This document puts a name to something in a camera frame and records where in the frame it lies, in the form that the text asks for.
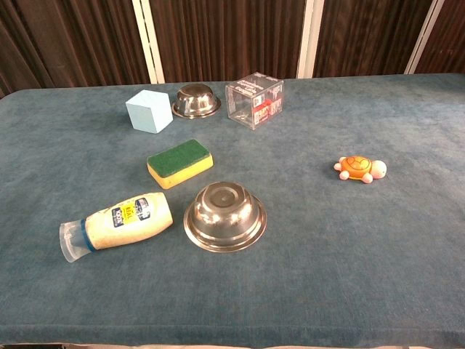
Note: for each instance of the orange toy turtle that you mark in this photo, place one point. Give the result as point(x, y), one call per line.
point(357, 165)

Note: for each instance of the mayonnaise squeeze bottle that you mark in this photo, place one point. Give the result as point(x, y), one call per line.
point(125, 222)

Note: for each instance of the large steel bowl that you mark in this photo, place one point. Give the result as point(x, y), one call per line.
point(225, 217)

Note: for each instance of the green and yellow sponge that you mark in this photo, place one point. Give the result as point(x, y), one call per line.
point(178, 162)

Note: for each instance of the clear plastic cube box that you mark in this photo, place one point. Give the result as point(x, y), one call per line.
point(253, 102)

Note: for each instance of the small steel bowl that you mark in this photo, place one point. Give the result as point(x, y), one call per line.
point(196, 100)

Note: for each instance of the light blue cube block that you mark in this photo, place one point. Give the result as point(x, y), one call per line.
point(148, 112)

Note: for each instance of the blue table cloth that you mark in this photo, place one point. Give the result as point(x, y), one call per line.
point(327, 236)

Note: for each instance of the dark brown curtain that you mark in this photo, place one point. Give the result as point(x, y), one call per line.
point(232, 40)

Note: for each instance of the white frame post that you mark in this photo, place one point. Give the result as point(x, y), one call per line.
point(423, 36)
point(148, 40)
point(310, 38)

